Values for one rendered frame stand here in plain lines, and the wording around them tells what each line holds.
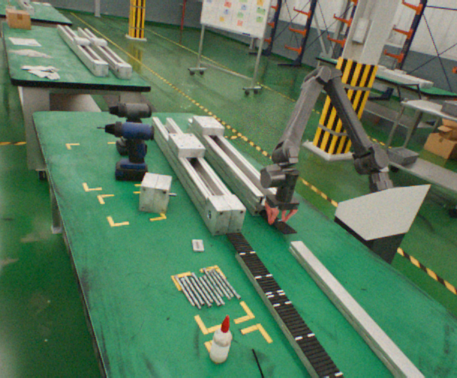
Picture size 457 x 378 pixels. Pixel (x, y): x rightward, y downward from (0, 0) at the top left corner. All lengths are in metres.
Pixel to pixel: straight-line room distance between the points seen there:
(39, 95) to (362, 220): 2.22
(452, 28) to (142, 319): 9.13
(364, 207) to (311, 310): 0.51
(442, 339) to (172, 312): 0.69
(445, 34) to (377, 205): 8.40
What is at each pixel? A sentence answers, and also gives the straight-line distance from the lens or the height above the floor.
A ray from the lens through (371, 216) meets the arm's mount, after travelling 1.37.
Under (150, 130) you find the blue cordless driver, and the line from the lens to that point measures 1.35.
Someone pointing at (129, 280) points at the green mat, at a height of 0.78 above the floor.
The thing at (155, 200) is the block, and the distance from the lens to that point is 1.21.
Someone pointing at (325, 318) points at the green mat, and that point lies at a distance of 1.01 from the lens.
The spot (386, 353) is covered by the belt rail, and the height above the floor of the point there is 0.81.
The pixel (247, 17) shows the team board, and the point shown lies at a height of 1.23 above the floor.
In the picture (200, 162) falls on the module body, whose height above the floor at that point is 0.86.
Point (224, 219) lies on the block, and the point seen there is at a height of 0.84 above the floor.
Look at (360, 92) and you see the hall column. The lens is 4.45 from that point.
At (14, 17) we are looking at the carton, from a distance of 4.78.
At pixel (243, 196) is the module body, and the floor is 0.81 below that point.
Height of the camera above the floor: 1.44
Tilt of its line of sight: 27 degrees down
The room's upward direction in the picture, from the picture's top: 11 degrees clockwise
